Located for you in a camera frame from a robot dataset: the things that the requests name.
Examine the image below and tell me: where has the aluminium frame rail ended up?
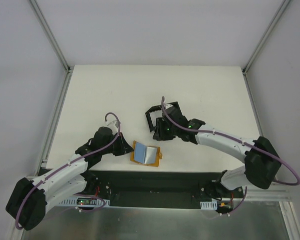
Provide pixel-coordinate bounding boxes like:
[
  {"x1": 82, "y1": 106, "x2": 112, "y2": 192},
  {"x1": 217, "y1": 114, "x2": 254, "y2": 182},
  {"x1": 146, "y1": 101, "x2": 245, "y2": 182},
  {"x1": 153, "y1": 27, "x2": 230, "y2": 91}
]
[
  {"x1": 27, "y1": 0, "x2": 74, "y2": 176},
  {"x1": 243, "y1": 0, "x2": 297, "y2": 151}
]

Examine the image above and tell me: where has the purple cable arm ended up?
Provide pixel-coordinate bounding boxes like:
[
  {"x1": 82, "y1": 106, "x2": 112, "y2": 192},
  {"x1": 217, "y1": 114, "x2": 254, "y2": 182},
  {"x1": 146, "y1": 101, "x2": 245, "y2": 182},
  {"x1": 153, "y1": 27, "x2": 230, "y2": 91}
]
[
  {"x1": 14, "y1": 112, "x2": 122, "y2": 231},
  {"x1": 160, "y1": 96, "x2": 300, "y2": 218}
]

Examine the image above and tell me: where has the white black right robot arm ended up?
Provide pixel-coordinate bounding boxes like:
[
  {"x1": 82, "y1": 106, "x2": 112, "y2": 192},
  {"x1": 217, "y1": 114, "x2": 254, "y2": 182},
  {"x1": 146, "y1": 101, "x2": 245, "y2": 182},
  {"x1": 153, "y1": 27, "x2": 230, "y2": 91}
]
[{"x1": 145, "y1": 102, "x2": 282, "y2": 200}]

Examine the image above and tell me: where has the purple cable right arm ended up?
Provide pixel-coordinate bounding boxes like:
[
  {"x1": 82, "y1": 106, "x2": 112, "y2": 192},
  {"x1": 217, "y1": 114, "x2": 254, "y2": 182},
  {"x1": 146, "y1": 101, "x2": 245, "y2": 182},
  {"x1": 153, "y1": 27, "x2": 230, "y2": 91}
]
[{"x1": 160, "y1": 96, "x2": 300, "y2": 218}]

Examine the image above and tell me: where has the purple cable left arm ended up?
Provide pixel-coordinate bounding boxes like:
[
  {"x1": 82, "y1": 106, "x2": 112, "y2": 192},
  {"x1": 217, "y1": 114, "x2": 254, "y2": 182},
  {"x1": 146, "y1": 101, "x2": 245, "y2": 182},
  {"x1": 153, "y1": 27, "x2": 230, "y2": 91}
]
[{"x1": 14, "y1": 112, "x2": 122, "y2": 231}]

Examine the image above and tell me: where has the aluminium frame rail left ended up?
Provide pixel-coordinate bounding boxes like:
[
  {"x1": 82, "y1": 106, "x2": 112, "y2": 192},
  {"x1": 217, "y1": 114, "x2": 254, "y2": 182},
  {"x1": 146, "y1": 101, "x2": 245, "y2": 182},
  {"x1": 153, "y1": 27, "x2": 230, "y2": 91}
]
[{"x1": 27, "y1": 0, "x2": 74, "y2": 176}]

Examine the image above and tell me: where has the aluminium front cross rail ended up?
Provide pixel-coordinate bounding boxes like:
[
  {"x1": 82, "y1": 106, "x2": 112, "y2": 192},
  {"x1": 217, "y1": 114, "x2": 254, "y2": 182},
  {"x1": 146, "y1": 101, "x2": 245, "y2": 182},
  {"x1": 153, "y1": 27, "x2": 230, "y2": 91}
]
[{"x1": 24, "y1": 174, "x2": 293, "y2": 203}]

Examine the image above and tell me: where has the yellow leather card holder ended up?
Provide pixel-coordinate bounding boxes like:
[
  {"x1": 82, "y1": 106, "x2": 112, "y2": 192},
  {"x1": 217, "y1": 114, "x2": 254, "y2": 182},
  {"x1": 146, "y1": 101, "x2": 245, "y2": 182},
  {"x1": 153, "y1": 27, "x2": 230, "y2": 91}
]
[{"x1": 130, "y1": 141, "x2": 163, "y2": 167}]

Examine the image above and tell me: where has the white cable duct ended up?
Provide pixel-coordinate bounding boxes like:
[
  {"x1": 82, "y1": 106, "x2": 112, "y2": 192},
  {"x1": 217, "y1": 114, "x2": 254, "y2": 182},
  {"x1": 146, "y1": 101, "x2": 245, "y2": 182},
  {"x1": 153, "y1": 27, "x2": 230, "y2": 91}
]
[
  {"x1": 200, "y1": 200, "x2": 218, "y2": 211},
  {"x1": 57, "y1": 196, "x2": 110, "y2": 208}
]

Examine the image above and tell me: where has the aluminium frame rail right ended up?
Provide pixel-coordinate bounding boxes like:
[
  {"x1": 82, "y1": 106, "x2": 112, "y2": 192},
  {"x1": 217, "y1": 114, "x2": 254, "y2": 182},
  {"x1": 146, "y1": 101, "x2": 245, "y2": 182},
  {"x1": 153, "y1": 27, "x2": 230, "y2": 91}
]
[{"x1": 243, "y1": 0, "x2": 297, "y2": 151}]

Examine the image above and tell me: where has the white cable duct right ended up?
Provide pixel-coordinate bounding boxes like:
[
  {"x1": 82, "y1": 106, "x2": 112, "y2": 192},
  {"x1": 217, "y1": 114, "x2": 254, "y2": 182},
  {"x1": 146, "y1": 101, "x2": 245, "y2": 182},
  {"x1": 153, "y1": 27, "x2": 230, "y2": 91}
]
[{"x1": 200, "y1": 200, "x2": 218, "y2": 211}]

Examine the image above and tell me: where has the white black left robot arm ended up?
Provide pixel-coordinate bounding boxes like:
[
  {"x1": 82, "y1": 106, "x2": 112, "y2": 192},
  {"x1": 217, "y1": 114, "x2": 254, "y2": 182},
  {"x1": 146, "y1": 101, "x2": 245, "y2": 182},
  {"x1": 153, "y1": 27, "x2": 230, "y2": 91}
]
[{"x1": 5, "y1": 127, "x2": 133, "y2": 231}]

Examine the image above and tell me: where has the white cable duct left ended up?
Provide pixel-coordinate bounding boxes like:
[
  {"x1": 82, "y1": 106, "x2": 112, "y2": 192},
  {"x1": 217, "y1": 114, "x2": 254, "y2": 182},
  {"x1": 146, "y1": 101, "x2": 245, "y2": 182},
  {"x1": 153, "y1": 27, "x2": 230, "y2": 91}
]
[{"x1": 57, "y1": 196, "x2": 110, "y2": 208}]

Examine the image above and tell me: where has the black plastic card box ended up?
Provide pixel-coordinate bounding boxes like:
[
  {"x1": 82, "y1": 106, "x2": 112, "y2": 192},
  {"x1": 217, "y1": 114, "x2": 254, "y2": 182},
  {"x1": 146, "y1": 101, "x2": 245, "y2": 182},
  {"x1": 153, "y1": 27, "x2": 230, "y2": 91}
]
[{"x1": 145, "y1": 101, "x2": 180, "y2": 132}]

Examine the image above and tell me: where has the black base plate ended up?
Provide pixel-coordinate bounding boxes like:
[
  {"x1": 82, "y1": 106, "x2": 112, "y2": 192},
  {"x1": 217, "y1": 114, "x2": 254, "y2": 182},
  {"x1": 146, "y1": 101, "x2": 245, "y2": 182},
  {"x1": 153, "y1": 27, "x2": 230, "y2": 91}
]
[{"x1": 80, "y1": 170, "x2": 243, "y2": 209}]

